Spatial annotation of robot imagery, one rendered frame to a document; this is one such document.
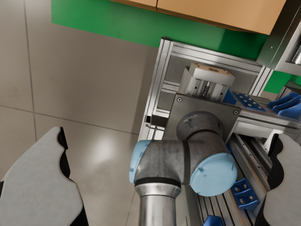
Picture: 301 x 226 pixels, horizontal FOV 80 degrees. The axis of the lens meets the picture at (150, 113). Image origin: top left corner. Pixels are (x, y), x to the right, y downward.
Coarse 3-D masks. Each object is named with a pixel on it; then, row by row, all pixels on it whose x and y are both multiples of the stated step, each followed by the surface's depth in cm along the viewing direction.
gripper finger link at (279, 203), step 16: (272, 144) 11; (288, 144) 9; (272, 160) 10; (288, 160) 8; (272, 176) 9; (288, 176) 8; (272, 192) 7; (288, 192) 7; (272, 208) 6; (288, 208) 6; (256, 224) 7; (272, 224) 6; (288, 224) 6
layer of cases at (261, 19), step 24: (120, 0) 107; (144, 0) 89; (168, 0) 88; (192, 0) 88; (216, 0) 87; (240, 0) 87; (264, 0) 86; (216, 24) 112; (240, 24) 91; (264, 24) 91
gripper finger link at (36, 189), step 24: (48, 144) 9; (24, 168) 8; (48, 168) 8; (24, 192) 7; (48, 192) 7; (72, 192) 7; (0, 216) 6; (24, 216) 6; (48, 216) 6; (72, 216) 6
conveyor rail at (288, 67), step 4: (284, 64) 94; (288, 64) 94; (292, 64) 94; (296, 64) 97; (284, 68) 95; (288, 68) 95; (292, 68) 95; (296, 68) 95; (300, 68) 95; (284, 72) 96; (288, 72) 96; (292, 72) 96; (296, 72) 96; (300, 72) 96
